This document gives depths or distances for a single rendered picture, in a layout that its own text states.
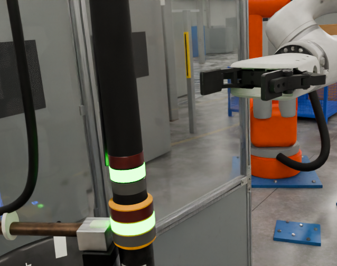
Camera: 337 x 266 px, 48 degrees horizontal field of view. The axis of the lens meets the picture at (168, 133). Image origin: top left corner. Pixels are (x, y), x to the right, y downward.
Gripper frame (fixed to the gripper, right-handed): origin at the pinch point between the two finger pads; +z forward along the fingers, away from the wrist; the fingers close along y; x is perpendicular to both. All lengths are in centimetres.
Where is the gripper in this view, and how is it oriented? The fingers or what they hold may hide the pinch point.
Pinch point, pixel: (234, 84)
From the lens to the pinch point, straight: 48.4
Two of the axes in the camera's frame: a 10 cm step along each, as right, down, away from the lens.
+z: -7.0, 2.4, -6.7
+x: -0.7, -9.6, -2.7
